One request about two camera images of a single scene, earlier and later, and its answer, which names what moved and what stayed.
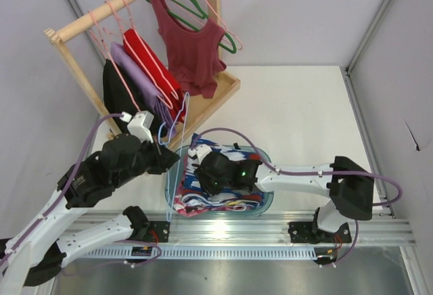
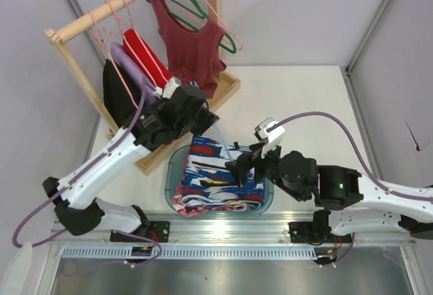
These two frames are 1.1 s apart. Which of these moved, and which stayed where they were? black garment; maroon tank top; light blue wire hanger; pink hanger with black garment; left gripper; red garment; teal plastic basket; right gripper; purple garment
Moved: light blue wire hanger; right gripper; left gripper
Stayed: teal plastic basket; pink hanger with black garment; red garment; black garment; maroon tank top; purple garment
